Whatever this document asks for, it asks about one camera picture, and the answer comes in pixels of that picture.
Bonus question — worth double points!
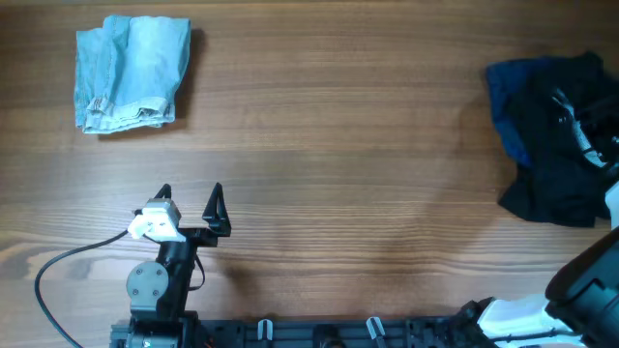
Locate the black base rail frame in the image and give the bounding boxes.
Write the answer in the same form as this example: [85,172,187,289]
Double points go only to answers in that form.
[109,317,495,348]

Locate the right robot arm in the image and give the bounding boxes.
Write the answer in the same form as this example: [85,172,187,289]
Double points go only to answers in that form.
[446,184,618,347]

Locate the black shorts with snap button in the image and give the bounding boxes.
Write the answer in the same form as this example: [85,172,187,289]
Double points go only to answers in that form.
[498,52,618,227]

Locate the light blue folded denim shorts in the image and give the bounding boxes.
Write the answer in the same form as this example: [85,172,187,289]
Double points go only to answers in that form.
[74,14,192,134]

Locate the blue crumpled garment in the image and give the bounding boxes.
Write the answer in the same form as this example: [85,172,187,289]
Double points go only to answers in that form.
[485,57,553,167]

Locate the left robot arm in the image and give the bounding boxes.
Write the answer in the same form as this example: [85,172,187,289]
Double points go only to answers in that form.
[109,184,231,348]

